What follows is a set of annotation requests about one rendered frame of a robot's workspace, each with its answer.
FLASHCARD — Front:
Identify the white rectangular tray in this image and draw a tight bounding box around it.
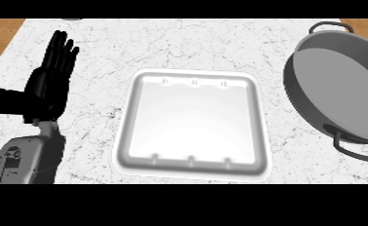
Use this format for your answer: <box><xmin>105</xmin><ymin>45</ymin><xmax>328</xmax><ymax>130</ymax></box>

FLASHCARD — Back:
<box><xmin>111</xmin><ymin>67</ymin><xmax>274</xmax><ymax>183</ymax></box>

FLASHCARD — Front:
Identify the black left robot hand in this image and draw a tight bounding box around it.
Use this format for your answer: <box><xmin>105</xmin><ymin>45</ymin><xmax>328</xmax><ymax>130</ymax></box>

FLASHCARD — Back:
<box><xmin>0</xmin><ymin>29</ymin><xmax>80</xmax><ymax>125</ymax></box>

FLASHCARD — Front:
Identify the grey pot with handles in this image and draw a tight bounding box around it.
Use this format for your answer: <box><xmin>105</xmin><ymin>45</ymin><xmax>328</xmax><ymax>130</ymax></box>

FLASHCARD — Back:
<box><xmin>282</xmin><ymin>20</ymin><xmax>368</xmax><ymax>163</ymax></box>

